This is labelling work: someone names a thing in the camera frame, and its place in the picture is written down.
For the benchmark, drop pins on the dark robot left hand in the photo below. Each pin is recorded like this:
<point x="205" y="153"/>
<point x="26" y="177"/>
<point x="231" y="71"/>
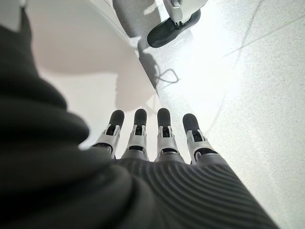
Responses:
<point x="71" y="186"/>

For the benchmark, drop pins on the white glossy cabinet front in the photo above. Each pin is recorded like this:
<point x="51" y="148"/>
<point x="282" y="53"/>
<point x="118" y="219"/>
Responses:
<point x="78" y="47"/>

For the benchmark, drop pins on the black robot foot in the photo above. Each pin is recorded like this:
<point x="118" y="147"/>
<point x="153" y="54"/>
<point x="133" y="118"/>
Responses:
<point x="166" y="33"/>

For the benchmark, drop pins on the white robot leg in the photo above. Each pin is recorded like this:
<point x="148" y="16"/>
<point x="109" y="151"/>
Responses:
<point x="181" y="7"/>

